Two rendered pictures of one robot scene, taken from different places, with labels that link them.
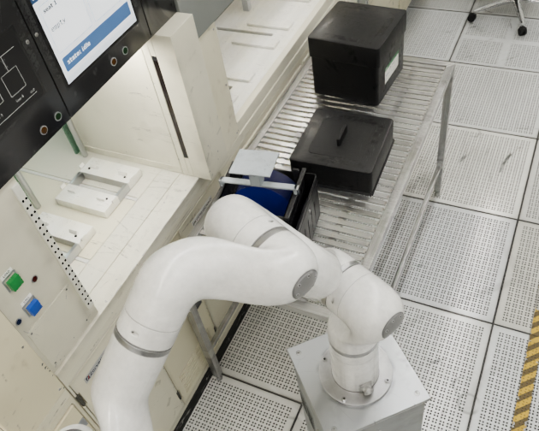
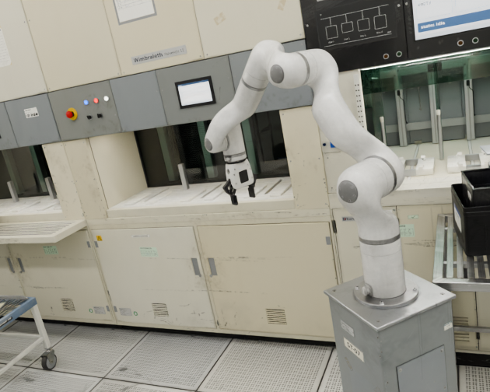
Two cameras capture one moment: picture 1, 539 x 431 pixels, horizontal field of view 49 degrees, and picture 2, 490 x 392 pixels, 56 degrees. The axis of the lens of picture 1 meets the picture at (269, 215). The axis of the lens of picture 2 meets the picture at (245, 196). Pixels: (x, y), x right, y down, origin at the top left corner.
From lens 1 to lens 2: 153 cm
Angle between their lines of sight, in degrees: 74
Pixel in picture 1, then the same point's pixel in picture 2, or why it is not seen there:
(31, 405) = (308, 193)
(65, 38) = (425, 12)
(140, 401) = (237, 105)
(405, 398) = (371, 316)
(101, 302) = not seen: hidden behind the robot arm
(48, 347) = (332, 175)
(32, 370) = (317, 176)
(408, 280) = not seen: outside the picture
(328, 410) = (348, 286)
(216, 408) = not seen: hidden behind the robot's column
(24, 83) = (386, 26)
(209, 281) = (262, 56)
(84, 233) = (425, 168)
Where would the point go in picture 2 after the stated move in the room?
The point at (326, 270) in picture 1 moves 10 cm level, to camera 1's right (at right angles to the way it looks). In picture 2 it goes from (325, 111) to (338, 113)
